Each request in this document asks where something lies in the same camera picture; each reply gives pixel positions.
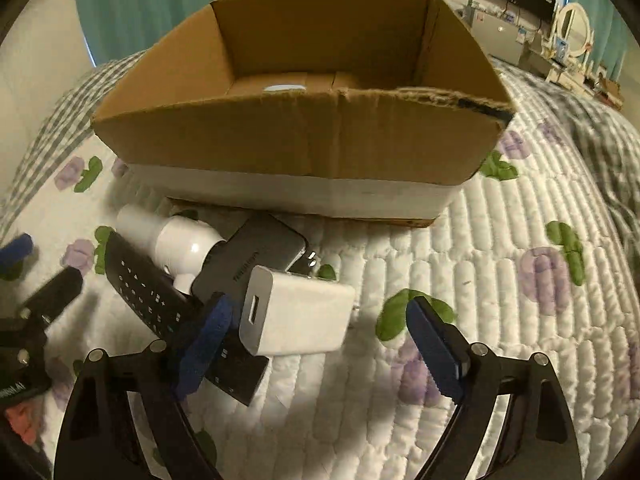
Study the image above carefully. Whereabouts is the white oval vanity mirror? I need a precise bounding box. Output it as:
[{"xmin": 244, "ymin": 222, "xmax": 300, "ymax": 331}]
[{"xmin": 552, "ymin": 2, "xmax": 596, "ymax": 59}]

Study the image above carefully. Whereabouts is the white floral quilt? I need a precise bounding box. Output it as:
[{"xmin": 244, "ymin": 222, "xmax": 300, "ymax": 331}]
[{"xmin": 0, "ymin": 60, "xmax": 640, "ymax": 480}]

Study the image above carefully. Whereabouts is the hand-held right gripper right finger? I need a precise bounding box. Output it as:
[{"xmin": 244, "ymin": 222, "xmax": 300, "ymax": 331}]
[{"xmin": 405, "ymin": 296, "xmax": 584, "ymax": 480}]

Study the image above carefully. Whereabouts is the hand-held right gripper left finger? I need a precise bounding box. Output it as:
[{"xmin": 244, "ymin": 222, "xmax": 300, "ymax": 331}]
[{"xmin": 52, "ymin": 292, "xmax": 236, "ymax": 480}]

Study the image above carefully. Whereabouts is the brown cardboard box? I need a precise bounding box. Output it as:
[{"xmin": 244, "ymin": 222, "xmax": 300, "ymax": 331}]
[{"xmin": 91, "ymin": 0, "xmax": 516, "ymax": 228}]

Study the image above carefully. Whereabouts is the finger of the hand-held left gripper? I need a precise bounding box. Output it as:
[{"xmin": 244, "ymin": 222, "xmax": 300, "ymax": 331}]
[
  {"xmin": 0, "ymin": 233, "xmax": 35, "ymax": 282},
  {"xmin": 19, "ymin": 265, "xmax": 85, "ymax": 328}
]

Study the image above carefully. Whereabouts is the white plastic bottle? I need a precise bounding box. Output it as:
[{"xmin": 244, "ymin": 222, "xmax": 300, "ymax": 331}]
[{"xmin": 116, "ymin": 206, "xmax": 226, "ymax": 273}]

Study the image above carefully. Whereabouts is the grey cabinet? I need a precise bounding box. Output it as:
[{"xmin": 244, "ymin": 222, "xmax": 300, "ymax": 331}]
[{"xmin": 465, "ymin": 9, "xmax": 532, "ymax": 68}]

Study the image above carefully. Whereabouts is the white usb charger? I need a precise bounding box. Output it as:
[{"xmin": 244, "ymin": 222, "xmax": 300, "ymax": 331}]
[{"xmin": 238, "ymin": 265, "xmax": 362, "ymax": 358}]

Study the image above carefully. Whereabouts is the white dressing table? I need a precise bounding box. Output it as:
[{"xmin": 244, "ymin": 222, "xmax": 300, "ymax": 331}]
[{"xmin": 544, "ymin": 55, "xmax": 626, "ymax": 111}]

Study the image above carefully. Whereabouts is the black remote control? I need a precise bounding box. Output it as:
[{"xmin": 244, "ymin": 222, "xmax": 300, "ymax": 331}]
[{"xmin": 102, "ymin": 231, "xmax": 271, "ymax": 407}]

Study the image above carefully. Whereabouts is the dark grey power adapter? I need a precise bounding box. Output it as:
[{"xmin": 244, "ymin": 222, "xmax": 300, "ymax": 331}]
[{"xmin": 191, "ymin": 213, "xmax": 321, "ymax": 306}]

